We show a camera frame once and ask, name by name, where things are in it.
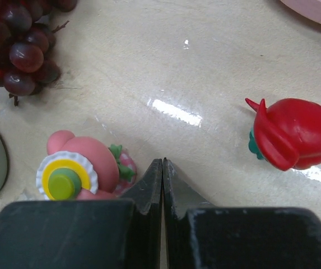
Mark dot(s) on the pink three-tier wooden shelf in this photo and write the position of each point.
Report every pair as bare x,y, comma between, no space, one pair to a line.
310,9

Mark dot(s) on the pink toy with green centre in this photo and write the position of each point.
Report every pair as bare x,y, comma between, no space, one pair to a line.
83,168

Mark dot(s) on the red haired mermaid toy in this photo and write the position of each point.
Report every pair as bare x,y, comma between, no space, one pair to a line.
287,134

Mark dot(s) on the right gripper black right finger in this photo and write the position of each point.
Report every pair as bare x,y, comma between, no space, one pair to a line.
201,235

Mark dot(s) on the dark red grape bunch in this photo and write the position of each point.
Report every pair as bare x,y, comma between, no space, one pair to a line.
25,44

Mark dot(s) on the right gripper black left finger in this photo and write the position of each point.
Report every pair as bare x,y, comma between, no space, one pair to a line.
120,233

